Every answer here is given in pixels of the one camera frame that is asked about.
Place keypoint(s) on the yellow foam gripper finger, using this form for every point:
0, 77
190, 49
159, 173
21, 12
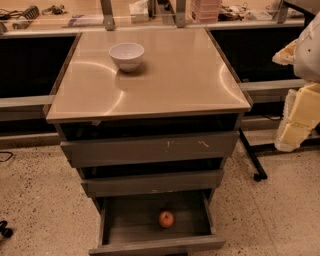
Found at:
301, 114
286, 55

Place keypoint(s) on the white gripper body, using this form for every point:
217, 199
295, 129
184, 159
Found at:
308, 55

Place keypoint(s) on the red apple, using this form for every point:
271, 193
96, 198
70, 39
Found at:
166, 219

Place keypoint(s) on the grey top drawer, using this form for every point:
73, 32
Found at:
149, 149

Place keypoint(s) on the grey middle drawer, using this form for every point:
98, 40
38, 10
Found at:
153, 183

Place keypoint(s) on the grey drawer cabinet with counter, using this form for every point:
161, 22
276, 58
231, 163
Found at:
182, 86

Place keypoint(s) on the grey open bottom drawer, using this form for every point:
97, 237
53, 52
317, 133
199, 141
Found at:
129, 225

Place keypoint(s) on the black table leg with caster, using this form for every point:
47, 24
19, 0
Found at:
260, 173

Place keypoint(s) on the pink stacked trays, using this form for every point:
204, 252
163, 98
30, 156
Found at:
205, 11

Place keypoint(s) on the white tissue box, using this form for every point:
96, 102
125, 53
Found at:
139, 11

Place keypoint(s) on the white ceramic bowl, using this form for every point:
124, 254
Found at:
127, 56

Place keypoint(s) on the black coiled tool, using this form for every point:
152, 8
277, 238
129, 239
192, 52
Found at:
26, 18

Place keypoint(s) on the black object on floor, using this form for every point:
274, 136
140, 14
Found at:
4, 230

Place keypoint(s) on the grey metal post right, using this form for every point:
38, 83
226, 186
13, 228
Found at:
180, 9

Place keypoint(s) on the grey metal post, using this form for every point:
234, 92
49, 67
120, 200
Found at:
180, 9
107, 11

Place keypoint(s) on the grey metal post left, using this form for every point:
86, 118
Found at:
107, 11

